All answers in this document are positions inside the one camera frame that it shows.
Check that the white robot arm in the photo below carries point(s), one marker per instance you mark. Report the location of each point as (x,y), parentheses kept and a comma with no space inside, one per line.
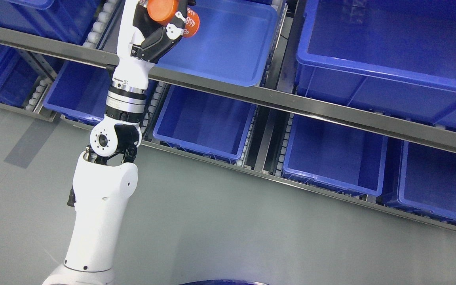
(105,178)

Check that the large blue bin right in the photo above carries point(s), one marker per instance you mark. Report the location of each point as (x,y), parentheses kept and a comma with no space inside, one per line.
(397,57)

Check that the shallow blue tray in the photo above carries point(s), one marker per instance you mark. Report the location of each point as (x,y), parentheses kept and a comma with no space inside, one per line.
(231,45)

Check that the blue bin lower left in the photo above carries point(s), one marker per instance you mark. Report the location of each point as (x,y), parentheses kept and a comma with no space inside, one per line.
(79,92)

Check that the blue bin top left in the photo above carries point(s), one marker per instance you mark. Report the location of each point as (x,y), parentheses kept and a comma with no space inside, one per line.
(65,20)

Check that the blue bin far left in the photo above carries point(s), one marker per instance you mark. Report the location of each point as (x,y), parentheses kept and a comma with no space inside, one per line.
(17,77)

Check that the metal shelf rail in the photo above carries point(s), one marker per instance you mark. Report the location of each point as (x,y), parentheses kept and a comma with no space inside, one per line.
(270,98)

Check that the blue bin lower right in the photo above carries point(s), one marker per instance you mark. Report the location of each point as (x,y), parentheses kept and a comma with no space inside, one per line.
(420,180)

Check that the blue bin lower centre-right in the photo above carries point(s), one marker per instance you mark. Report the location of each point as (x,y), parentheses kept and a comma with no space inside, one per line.
(335,157)

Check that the blue bin lower middle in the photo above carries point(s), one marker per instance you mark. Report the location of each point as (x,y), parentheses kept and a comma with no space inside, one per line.
(204,123)

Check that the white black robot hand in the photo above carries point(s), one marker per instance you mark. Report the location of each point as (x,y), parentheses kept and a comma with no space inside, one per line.
(142,42)

